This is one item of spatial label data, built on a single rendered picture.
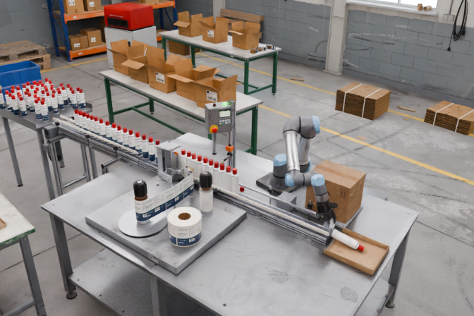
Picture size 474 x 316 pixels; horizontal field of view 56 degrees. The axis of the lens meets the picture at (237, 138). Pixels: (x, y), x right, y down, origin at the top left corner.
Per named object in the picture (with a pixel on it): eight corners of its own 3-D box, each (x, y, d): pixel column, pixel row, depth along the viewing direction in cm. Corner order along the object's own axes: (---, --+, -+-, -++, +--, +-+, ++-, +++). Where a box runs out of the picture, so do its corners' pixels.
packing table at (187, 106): (105, 126, 628) (99, 72, 594) (153, 111, 679) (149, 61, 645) (211, 186, 488) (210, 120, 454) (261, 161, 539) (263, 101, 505)
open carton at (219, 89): (187, 108, 483) (186, 75, 467) (219, 95, 518) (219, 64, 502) (214, 117, 461) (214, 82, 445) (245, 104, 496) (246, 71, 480)
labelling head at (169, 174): (158, 177, 333) (155, 146, 322) (170, 170, 342) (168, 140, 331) (171, 183, 325) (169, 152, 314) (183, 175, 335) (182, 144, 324)
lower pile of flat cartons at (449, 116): (422, 121, 652) (425, 108, 643) (440, 112, 685) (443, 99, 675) (468, 136, 609) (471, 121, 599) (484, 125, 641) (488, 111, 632)
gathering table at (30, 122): (13, 185, 486) (-7, 105, 445) (63, 163, 531) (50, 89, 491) (52, 209, 447) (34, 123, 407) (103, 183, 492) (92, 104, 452)
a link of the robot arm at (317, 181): (321, 171, 268) (324, 176, 259) (325, 188, 270) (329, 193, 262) (308, 175, 268) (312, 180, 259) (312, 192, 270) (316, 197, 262)
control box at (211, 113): (204, 129, 314) (204, 104, 306) (228, 125, 319) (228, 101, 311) (209, 135, 305) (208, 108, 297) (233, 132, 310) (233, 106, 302)
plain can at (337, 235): (330, 234, 269) (362, 252, 264) (334, 227, 271) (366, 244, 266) (329, 236, 274) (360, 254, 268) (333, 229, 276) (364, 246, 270)
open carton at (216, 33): (196, 41, 753) (195, 17, 737) (215, 37, 779) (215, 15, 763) (211, 45, 728) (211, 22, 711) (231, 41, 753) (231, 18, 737)
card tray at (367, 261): (323, 254, 266) (324, 248, 264) (342, 232, 285) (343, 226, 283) (372, 275, 250) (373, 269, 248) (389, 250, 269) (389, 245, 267)
